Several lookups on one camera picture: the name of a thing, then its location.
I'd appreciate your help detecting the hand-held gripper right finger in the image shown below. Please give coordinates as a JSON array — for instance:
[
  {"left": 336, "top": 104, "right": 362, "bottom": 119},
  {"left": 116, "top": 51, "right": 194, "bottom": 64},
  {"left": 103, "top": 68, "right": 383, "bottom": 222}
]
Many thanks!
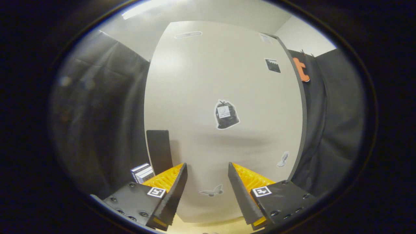
[{"left": 228, "top": 162, "right": 319, "bottom": 231}]

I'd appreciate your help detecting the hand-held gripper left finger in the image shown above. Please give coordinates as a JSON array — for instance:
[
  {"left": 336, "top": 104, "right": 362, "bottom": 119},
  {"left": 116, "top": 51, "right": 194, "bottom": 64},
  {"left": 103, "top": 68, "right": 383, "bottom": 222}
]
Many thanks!
[{"left": 103, "top": 162, "right": 188, "bottom": 232}]

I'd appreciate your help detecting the black door handle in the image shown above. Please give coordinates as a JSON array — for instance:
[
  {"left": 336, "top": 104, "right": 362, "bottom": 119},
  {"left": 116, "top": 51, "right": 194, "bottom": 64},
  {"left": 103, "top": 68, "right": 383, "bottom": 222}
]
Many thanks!
[{"left": 146, "top": 130, "right": 173, "bottom": 176}]

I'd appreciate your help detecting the grey shoe cabinet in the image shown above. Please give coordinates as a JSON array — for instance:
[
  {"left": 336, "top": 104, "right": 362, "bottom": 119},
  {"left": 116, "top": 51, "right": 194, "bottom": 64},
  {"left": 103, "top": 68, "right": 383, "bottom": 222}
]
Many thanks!
[{"left": 276, "top": 34, "right": 308, "bottom": 182}]

